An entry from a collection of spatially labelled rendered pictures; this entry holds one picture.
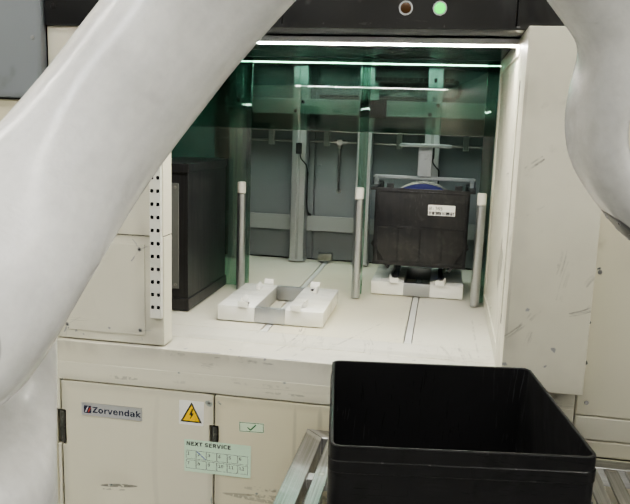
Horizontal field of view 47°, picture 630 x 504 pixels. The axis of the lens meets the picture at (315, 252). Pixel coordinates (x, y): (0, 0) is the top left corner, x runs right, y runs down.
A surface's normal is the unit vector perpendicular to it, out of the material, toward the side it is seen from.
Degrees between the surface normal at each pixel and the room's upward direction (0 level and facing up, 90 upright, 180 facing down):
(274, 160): 90
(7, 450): 29
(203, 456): 90
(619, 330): 90
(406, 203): 90
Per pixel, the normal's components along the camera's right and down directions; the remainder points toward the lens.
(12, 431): 0.44, -0.75
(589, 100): -0.96, 0.00
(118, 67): 0.07, -0.01
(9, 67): -0.18, 0.17
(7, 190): 0.35, -0.33
